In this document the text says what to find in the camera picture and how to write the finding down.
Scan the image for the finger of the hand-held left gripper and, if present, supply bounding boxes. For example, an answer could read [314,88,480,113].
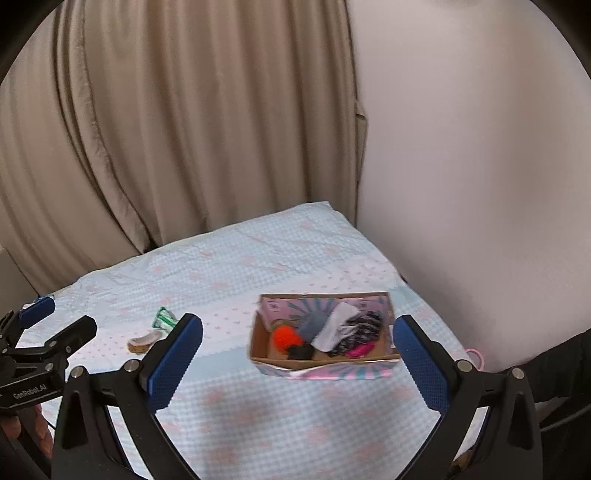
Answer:
[28,316,98,367]
[0,298,57,354]

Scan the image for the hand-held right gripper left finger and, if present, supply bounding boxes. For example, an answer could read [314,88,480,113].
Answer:
[52,313,204,480]

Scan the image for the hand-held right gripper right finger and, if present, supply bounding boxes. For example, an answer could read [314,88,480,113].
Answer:
[392,315,543,480]

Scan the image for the dark patterned scrunchie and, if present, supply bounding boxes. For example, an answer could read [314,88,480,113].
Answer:
[328,310,385,356]

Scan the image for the grey and white sock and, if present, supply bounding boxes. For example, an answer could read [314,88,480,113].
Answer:
[295,302,359,352]

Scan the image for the pink patterned cardboard box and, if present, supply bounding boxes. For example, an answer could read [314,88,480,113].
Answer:
[249,291,402,380]

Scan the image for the orange pompom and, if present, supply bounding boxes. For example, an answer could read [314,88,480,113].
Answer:
[271,325,304,354]

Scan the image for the person's left hand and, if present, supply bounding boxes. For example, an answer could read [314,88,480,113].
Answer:
[0,405,55,469]

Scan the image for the beige brown hair clip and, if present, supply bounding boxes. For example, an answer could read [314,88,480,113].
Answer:
[128,329,164,356]

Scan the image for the green and white item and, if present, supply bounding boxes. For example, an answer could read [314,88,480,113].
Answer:
[153,306,179,331]

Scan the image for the light blue checkered bed sheet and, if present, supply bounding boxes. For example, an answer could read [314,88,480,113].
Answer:
[14,200,491,480]

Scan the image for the beige pleated curtain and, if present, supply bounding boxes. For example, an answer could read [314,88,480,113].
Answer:
[0,0,371,297]

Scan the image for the black cable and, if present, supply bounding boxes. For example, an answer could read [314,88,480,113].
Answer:
[539,406,591,433]

